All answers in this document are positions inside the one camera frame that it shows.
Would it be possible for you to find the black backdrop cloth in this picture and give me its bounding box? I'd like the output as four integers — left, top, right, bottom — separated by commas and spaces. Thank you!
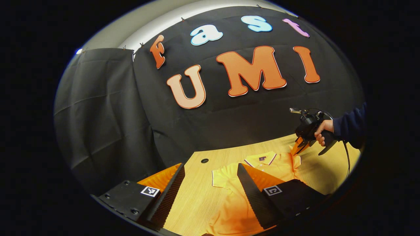
53, 6, 365, 197

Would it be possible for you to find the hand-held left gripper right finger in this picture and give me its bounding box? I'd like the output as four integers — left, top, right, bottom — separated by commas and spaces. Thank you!
237, 163, 328, 230

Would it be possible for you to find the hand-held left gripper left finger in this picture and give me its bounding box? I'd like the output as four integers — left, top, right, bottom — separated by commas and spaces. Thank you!
97, 163, 186, 231

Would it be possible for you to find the orange T-shirt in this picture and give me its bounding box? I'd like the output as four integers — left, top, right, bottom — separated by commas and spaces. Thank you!
203, 151, 302, 236

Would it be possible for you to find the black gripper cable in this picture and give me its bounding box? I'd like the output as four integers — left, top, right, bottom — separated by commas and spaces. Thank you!
307, 108, 351, 179

